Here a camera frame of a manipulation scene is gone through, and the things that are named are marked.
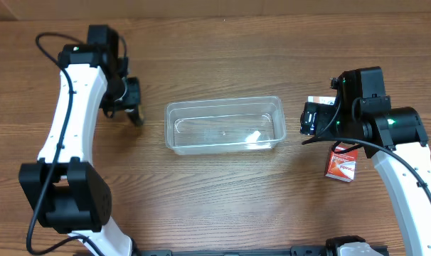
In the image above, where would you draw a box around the white Hansaplast plaster box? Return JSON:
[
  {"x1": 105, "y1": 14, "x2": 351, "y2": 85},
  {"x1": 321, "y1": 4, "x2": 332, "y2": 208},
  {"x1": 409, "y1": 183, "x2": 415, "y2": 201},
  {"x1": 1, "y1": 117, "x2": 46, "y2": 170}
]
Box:
[{"x1": 307, "y1": 96, "x2": 336, "y2": 105}]

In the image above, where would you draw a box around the dark tube with white cap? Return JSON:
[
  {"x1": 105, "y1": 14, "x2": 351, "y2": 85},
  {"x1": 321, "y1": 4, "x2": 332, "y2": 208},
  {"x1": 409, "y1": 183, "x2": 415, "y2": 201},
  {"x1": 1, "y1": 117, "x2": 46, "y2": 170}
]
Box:
[{"x1": 125, "y1": 105, "x2": 144, "y2": 127}]

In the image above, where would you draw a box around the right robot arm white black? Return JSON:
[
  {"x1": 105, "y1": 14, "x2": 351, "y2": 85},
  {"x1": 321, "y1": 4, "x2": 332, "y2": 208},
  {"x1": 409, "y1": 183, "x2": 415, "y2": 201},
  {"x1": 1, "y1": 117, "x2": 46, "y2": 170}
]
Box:
[{"x1": 300, "y1": 67, "x2": 431, "y2": 255}]

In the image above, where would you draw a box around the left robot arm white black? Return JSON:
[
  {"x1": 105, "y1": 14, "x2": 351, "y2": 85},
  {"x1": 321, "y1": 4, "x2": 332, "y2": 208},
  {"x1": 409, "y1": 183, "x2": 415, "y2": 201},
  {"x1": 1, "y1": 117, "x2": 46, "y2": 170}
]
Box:
[{"x1": 18, "y1": 25, "x2": 144, "y2": 255}]

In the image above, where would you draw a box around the clear plastic container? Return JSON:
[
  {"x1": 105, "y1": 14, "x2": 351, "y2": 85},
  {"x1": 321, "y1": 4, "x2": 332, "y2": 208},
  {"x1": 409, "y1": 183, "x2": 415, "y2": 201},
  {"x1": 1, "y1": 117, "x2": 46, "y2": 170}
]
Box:
[{"x1": 164, "y1": 96, "x2": 287, "y2": 155}]

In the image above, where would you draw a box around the red Panadol box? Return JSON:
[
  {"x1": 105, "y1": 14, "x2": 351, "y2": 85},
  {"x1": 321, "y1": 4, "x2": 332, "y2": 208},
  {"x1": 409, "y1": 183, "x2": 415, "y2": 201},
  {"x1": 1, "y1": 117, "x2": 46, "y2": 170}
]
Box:
[{"x1": 324, "y1": 146, "x2": 358, "y2": 182}]

